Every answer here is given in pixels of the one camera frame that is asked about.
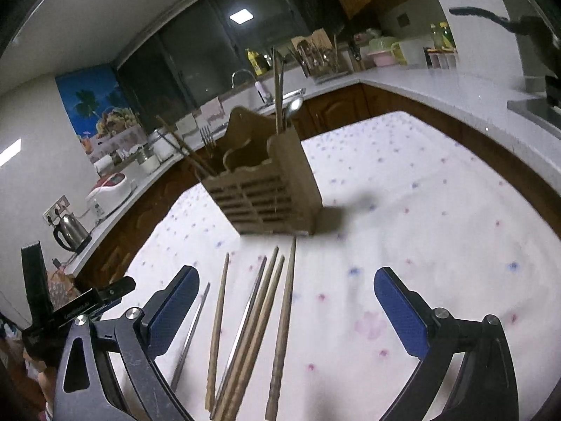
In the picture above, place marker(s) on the beige hanging cloth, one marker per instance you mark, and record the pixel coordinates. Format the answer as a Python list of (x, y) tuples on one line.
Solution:
[(212, 112), (187, 127)]

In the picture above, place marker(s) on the yellow detergent bottle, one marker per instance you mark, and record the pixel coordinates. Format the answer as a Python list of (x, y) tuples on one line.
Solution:
[(257, 61)]

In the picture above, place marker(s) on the metal spoon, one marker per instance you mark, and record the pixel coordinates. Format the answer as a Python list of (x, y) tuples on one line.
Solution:
[(292, 109)]

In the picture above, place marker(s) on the counter cutlery drying rack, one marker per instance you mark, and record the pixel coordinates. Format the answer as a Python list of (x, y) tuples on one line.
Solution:
[(319, 57)]

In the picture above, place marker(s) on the person's left hand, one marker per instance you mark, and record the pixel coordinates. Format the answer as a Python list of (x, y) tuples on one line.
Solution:
[(46, 379)]

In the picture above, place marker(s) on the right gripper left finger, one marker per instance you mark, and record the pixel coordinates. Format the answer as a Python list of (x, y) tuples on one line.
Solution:
[(87, 387)]

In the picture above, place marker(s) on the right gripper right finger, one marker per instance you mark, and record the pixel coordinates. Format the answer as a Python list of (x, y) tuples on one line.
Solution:
[(485, 387)]

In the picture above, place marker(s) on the yellow green mug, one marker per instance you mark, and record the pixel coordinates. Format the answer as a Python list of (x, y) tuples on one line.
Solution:
[(398, 53)]

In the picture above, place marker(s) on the chrome sink faucet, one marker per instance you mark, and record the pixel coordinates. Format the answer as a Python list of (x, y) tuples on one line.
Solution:
[(245, 76)]

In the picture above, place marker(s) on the white floral tablecloth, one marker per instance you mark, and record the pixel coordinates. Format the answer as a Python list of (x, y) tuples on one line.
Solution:
[(396, 193)]

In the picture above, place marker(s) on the long metal chopstick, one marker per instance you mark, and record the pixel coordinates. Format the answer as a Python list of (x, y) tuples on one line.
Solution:
[(188, 152)]

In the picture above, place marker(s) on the fruit beach wall poster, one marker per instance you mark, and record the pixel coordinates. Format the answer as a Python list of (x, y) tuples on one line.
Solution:
[(99, 113)]

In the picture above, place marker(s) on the black wok with handle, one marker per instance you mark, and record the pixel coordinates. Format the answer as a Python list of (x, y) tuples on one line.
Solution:
[(533, 26)]

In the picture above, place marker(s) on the small white lidded jar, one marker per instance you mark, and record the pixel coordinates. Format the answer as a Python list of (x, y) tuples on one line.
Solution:
[(148, 160)]

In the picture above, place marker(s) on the green and pink bowls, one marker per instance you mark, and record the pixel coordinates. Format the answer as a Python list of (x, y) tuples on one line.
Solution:
[(380, 51)]

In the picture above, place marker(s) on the condiment bottle rack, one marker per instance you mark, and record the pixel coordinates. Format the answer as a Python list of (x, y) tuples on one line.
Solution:
[(443, 53)]

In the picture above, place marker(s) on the steel electric kettle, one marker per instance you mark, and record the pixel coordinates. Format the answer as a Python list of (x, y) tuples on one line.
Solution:
[(70, 234)]

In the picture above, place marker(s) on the white red rice cooker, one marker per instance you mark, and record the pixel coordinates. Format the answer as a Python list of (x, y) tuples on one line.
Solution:
[(109, 194)]

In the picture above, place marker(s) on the metal fork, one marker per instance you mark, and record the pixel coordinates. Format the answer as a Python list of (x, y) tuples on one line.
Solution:
[(208, 141)]

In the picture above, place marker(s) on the lower wooden cabinets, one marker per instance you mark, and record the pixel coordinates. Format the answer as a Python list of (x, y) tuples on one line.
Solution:
[(113, 253)]

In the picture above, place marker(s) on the wooden utensil holder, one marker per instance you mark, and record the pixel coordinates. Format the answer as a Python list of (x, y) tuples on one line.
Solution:
[(267, 185)]

